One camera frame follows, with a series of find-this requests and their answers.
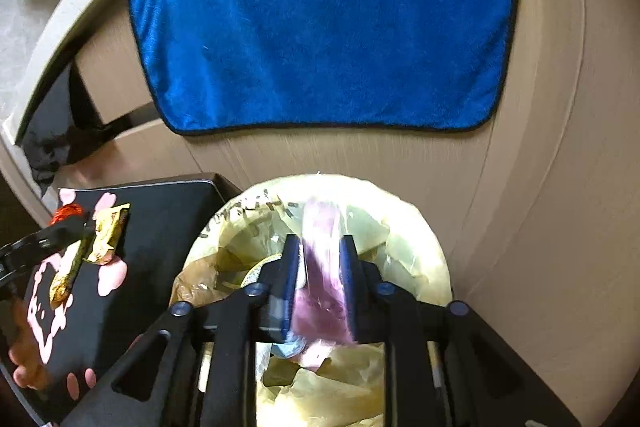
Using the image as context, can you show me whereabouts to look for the red plastic wrap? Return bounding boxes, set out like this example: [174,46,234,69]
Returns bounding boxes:
[49,202,85,225]

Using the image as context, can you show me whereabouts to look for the gold brown snack wrapper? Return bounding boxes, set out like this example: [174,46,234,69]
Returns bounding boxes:
[49,202,130,310]

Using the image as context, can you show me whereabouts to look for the pink patterned sachet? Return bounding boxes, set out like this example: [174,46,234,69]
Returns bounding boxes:
[291,200,353,345]

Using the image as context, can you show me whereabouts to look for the trash bin with yellow bag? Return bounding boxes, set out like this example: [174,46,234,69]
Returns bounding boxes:
[171,173,451,426]

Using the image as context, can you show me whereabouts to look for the person's left hand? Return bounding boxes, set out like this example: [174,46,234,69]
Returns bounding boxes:
[9,298,49,391]

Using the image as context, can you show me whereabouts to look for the black mat with pink pattern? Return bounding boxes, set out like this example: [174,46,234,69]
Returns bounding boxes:
[1,179,224,426]

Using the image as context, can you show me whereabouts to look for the black cloth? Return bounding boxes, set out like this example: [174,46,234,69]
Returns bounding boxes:
[22,64,108,195]

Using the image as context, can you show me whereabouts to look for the blue towel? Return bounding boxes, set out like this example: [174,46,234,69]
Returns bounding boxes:
[128,0,518,135]

